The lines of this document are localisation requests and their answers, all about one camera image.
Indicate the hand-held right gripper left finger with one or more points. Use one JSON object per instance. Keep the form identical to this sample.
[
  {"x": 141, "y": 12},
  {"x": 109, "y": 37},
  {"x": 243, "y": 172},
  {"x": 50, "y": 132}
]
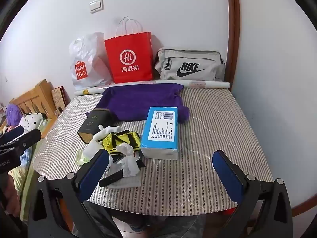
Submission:
[{"x": 95, "y": 176}]

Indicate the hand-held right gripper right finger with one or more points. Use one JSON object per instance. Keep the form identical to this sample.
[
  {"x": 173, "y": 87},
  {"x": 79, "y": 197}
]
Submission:
[{"x": 229, "y": 176}]

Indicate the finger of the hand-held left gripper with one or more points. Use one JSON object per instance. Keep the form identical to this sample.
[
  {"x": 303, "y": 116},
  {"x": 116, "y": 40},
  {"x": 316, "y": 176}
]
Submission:
[
  {"x": 27, "y": 139},
  {"x": 13, "y": 133}
]

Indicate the light green packet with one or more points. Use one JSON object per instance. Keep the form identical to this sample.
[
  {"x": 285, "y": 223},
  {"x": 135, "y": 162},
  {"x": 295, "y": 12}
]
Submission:
[{"x": 81, "y": 158}]

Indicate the yellow mesh bag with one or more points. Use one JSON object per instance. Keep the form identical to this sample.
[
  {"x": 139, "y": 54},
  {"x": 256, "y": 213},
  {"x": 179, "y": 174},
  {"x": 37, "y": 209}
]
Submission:
[{"x": 131, "y": 138}]

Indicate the person's left hand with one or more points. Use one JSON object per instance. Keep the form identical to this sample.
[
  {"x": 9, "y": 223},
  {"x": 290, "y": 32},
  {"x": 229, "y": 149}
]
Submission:
[{"x": 11, "y": 198}]

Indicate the colourful printed quilt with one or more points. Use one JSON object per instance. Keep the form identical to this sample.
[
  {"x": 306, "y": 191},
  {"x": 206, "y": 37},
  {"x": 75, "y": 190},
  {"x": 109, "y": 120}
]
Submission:
[{"x": 22, "y": 161}]

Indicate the purple plush toy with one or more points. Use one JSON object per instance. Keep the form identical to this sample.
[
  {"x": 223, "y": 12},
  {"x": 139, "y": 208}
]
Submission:
[{"x": 13, "y": 114}]

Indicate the white flowered pillow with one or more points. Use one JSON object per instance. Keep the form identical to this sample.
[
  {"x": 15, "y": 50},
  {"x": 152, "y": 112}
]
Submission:
[{"x": 31, "y": 120}]

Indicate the light green blanket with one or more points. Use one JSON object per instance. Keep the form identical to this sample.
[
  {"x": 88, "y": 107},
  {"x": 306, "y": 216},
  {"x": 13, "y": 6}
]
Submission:
[{"x": 31, "y": 181}]

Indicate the wooden headboard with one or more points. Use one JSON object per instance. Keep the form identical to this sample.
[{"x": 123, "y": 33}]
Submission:
[{"x": 37, "y": 96}]

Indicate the dark tea tin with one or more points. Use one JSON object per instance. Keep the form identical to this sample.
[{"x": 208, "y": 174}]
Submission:
[{"x": 92, "y": 124}]

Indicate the blue tissue pack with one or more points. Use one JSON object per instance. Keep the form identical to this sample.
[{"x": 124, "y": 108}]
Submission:
[{"x": 161, "y": 129}]

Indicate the purple towel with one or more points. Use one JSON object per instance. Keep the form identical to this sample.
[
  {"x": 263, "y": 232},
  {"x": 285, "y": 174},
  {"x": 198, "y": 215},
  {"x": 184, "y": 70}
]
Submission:
[{"x": 138, "y": 101}]

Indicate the white rolled paper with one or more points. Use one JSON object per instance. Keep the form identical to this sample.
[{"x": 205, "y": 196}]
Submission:
[{"x": 213, "y": 84}]

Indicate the white plastic shopping bag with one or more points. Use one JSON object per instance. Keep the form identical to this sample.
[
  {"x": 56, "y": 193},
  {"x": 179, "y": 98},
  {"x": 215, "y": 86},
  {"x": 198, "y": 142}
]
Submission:
[{"x": 86, "y": 54}]

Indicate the grey waist bag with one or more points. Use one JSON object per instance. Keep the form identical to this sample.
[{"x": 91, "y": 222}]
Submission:
[{"x": 188, "y": 57}]

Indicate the red paper bag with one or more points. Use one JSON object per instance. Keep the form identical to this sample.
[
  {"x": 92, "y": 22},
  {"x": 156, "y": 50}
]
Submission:
[{"x": 128, "y": 37}]

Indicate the wooden door frame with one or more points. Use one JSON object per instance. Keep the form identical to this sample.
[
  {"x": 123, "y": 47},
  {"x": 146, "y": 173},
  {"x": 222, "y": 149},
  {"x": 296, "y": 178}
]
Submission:
[{"x": 232, "y": 29}]

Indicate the white light switch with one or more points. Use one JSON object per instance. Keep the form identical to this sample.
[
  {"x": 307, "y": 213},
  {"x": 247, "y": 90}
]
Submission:
[{"x": 96, "y": 5}]

